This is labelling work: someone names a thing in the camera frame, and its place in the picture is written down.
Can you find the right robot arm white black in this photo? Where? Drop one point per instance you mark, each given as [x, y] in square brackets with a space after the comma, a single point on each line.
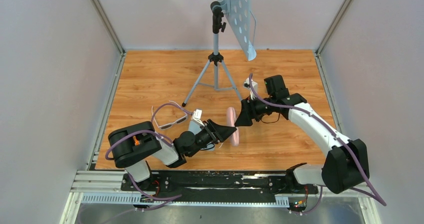
[346, 160]

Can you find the white frame sunglasses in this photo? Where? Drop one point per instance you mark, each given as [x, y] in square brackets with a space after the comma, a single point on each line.
[169, 114]

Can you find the silver tripod stand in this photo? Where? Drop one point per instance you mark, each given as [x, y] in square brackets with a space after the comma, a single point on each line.
[215, 58]

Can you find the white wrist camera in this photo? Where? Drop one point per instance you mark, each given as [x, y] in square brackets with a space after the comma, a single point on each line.
[197, 117]
[252, 86]

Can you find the perforated light blue panel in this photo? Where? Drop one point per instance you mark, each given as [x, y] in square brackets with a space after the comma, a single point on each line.
[242, 22]

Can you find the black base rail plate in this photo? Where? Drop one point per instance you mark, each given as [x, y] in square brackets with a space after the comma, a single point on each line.
[222, 187]

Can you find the light blue cleaning cloth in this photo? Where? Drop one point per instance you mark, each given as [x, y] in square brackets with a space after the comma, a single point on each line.
[197, 130]

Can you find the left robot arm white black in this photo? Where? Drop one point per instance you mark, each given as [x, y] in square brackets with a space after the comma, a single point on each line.
[130, 146]

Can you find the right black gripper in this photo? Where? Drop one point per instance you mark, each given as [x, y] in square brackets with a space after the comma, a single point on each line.
[248, 111]

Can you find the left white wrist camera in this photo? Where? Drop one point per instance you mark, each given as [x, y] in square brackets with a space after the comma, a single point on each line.
[197, 117]

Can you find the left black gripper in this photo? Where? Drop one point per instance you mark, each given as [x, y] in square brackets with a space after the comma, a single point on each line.
[217, 133]

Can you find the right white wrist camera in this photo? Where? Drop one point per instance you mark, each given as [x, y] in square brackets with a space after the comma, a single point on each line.
[252, 86]

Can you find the pink glasses case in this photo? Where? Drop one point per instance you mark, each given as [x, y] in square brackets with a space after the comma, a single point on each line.
[231, 118]

